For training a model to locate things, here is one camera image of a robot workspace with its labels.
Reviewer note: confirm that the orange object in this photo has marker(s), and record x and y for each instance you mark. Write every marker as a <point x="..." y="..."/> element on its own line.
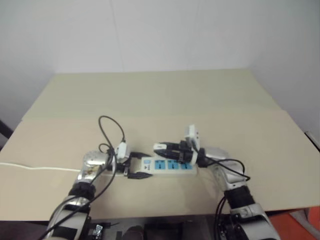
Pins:
<point x="287" y="225"/>

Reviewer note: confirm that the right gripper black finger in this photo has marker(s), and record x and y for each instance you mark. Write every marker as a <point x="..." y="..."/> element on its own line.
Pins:
<point x="170" y="154"/>
<point x="171" y="146"/>

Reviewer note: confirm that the white charger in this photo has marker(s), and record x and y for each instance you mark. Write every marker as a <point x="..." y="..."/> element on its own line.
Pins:
<point x="157" y="146"/>

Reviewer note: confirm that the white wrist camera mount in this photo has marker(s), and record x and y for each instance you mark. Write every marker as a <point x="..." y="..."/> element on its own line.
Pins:
<point x="191" y="135"/>
<point x="122" y="151"/>

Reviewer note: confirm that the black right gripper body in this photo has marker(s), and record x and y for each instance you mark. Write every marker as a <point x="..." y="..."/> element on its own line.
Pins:
<point x="184" y="153"/>

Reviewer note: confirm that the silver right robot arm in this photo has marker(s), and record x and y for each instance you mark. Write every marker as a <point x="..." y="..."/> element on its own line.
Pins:
<point x="220" y="153"/>

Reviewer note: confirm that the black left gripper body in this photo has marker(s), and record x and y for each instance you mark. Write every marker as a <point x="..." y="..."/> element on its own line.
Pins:
<point x="123" y="165"/>

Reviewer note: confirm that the white power strip blue sockets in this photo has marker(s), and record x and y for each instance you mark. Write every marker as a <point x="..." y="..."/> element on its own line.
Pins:
<point x="170" y="173"/>

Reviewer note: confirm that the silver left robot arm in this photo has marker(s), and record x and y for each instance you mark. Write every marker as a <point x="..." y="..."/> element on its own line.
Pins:
<point x="92" y="160"/>

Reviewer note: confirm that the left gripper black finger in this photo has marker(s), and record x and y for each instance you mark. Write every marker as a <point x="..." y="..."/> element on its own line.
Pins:
<point x="138" y="176"/>
<point x="140" y="155"/>

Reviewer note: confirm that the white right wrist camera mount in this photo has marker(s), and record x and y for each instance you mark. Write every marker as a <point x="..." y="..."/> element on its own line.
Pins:
<point x="191" y="135"/>

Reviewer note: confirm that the dark robot torso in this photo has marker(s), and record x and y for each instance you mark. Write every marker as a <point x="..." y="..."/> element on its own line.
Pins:
<point x="175" y="228"/>

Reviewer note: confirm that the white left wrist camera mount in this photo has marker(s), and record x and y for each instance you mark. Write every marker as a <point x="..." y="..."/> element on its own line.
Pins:
<point x="122" y="151"/>

